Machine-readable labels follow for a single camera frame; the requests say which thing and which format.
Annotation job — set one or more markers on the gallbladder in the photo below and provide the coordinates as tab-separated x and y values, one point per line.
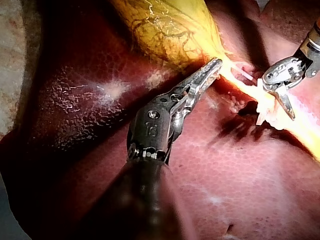
165	32

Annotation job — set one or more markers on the white clip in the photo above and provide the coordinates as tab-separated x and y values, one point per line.
275	123
261	112

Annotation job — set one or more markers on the left arm instrument jaw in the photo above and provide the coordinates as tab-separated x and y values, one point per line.
203	70
202	83

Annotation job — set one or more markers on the dark left arm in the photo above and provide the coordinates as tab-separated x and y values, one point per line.
140	200

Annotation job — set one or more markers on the left arm instrument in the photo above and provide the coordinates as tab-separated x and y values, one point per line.
152	127

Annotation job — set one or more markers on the pale fatty tissue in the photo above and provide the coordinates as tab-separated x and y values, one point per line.
233	102
11	65

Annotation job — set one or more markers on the right arm instrument jaw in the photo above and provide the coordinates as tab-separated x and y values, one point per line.
285	102

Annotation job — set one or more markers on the dark red liver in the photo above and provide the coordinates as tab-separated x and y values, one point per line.
237	170

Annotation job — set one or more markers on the right arm instrument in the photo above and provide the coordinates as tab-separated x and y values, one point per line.
285	72

